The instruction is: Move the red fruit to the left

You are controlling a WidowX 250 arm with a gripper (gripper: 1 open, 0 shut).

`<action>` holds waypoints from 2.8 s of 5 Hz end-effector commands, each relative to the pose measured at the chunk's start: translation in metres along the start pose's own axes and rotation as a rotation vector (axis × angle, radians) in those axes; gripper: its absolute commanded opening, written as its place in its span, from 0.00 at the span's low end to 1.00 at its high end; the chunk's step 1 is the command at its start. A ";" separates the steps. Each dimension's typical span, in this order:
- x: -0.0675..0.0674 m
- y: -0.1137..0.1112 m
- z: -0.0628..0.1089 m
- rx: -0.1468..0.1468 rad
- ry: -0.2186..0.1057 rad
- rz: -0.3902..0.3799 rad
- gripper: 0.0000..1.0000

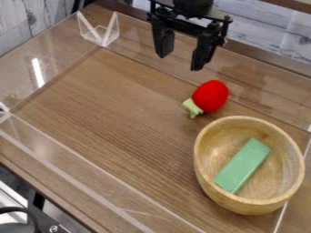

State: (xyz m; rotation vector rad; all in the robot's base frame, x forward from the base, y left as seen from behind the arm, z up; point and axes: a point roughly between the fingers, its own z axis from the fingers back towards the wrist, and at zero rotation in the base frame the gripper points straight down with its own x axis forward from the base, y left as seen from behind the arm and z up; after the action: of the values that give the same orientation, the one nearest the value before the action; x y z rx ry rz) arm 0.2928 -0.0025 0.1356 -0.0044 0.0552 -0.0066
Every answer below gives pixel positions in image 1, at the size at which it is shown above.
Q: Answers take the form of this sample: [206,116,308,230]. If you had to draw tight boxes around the red plush strawberry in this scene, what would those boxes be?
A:
[183,80,230,118]

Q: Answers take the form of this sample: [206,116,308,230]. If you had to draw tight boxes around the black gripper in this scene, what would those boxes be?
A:
[149,0,234,71]

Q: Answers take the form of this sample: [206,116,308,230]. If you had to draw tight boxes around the wooden bowl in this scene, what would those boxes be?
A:
[194,116,305,215]

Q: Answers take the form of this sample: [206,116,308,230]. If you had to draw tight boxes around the clear acrylic tray walls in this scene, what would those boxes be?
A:
[0,5,311,233]

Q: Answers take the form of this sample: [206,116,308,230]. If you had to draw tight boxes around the black cable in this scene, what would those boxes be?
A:
[0,207,42,233]

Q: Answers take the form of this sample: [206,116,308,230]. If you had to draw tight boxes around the green rectangular block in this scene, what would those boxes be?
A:
[213,138,272,194]

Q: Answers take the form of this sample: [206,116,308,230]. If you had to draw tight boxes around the clear acrylic corner bracket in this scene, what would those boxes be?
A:
[77,12,119,47]

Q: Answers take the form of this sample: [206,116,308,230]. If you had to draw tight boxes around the black table leg bracket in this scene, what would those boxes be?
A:
[29,189,73,233]

